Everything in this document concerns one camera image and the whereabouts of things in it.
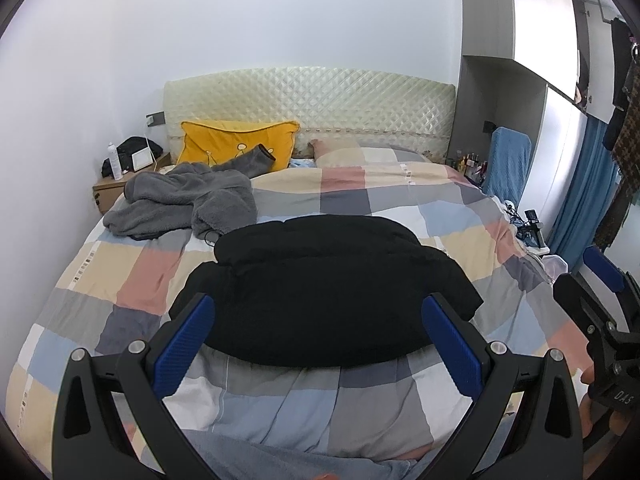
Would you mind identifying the grey blue garment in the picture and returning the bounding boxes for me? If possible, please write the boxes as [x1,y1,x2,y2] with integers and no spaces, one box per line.
[135,442,451,480]

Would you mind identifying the checked pastel duvet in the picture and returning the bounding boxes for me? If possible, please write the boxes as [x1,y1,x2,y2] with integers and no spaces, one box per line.
[12,145,596,480]

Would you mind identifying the cream quilted headboard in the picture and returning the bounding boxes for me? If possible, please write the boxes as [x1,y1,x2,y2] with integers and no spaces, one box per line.
[162,66,457,163]

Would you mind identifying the blue curtain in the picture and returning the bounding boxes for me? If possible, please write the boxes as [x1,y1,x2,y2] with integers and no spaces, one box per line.
[547,115,623,261]

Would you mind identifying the black jacket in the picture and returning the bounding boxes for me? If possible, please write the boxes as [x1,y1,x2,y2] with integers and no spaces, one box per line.
[169,213,485,368]

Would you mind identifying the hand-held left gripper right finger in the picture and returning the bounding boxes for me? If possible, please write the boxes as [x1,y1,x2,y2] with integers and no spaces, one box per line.
[421,292,585,480]

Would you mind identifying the person's right hand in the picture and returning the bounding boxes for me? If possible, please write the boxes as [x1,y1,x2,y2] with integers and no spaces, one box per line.
[580,366,632,436]

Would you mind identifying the yellow pillow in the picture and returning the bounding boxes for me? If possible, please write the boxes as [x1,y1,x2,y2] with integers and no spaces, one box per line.
[176,120,301,171]

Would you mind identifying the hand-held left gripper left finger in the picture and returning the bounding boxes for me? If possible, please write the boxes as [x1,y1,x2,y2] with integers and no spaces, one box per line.
[51,292,217,480]

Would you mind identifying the grey fleece robe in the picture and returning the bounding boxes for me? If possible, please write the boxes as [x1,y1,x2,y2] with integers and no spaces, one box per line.
[102,143,277,241]

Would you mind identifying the cluster of small bottles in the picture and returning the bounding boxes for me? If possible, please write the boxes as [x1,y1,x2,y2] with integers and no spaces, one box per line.
[447,151,490,181]

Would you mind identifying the white grey wardrobe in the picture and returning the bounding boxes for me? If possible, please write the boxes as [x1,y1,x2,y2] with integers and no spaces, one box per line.
[459,0,593,241]

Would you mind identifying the wooden nightstand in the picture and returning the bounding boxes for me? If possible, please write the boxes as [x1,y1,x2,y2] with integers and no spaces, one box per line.
[92,152,173,216]

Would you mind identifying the dark hanging clothes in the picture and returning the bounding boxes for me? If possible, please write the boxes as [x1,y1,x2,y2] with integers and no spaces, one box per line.
[602,17,633,151]

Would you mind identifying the black bag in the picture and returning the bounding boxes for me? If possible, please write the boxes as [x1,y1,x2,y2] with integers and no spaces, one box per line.
[101,136,165,178]

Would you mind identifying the black charger with cables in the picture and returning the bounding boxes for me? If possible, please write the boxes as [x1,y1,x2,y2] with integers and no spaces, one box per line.
[505,200,548,251]

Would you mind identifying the grey pillow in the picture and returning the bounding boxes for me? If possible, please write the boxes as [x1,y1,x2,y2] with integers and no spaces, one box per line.
[380,145,431,162]

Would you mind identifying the blue towel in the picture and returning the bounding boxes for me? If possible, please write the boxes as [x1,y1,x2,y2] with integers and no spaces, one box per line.
[482,126,532,206]

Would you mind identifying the brown patterned hanging garment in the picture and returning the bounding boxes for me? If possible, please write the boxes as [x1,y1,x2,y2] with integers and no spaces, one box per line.
[595,50,640,251]

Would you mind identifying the pink pillow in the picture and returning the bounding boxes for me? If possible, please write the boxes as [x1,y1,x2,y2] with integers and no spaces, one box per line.
[309,139,361,161]

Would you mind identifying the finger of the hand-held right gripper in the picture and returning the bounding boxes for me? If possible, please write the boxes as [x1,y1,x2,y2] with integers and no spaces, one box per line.
[582,246,640,331]
[552,271,616,341]

